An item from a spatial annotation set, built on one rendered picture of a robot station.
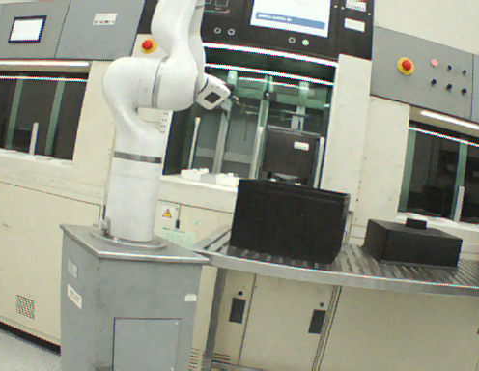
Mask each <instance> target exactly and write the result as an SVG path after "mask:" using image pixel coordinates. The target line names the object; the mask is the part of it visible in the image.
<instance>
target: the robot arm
mask: <svg viewBox="0 0 479 371"><path fill-rule="evenodd" d="M204 3H205V0H159V1H158V4H157V6H156V9H155V12H154V16H153V21H152V24H151V30H152V36H153V38H154V41H155V43H156V44H157V45H158V46H159V47H160V48H161V49H163V50H164V51H165V53H167V55H166V56H165V57H163V58H162V59H157V58H155V59H152V58H147V57H146V58H141V57H123V58H118V59H116V60H115V61H114V62H112V63H111V64H110V65H109V66H108V67H107V69H106V71H105V72H104V76H103V79H102V81H101V86H102V89H101V90H102V92H103V94H104V98H105V99H106V103H107V104H108V106H109V109H110V110H111V112H112V116H113V119H114V120H115V127H116V140H115V145H114V153H113V158H112V165H111V172H110V178H109V185H108V191H107V197H108V198H107V204H106V211H105V218H104V220H103V219H102V218H101V219H100V220H99V225H95V227H94V228H91V232H90V235H91V236H92V237H93V238H94V239H96V240H99V241H100V242H104V243H109V244H110V245H114V246H119V247H125V248H127V249H135V250H147V251H159V250H163V249H165V248H166V246H167V242H166V241H165V240H163V239H160V238H157V237H154V236H153V234H154V229H155V209H156V203H157V196H158V190H159V183H160V175H161V169H162V162H163V157H164V148H166V139H165V136H164V135H163V134H162V133H161V132H160V131H159V130H157V129H156V128H154V127H152V126H150V125H149V124H148V123H145V122H143V121H142V120H141V119H139V116H138V115H137V113H136V107H143V108H148V109H152V108H153V109H159V110H166V111H171V110H174V111H178V110H184V109H187V108H188V107H190V106H191V105H192V104H193V102H195V101H196V102H198V103H199V104H200V105H201V106H203V109H204V110H206V109H214V108H216V109H220V110H222V111H223V112H226V113H228V112H229V111H228V108H227V106H226V105H225V104H223V103H222V102H221V101H223V100H224V99H225V98H229V99H231V101H232V102H234V103H235V104H237V105H239V104H240V103H239V98H238V97H236V96H235V95H234V90H235V87H236V86H235V85H234V84H226V83H224V82H222V81H220V80H219V79H217V78H215V77H213V76H211V75H210V76H208V75H205V74H204V68H205V53H204V48H203V46H202V40H201V36H200V24H201V22H202V17H203V10H204ZM228 88H230V90H229V89H228Z"/></svg>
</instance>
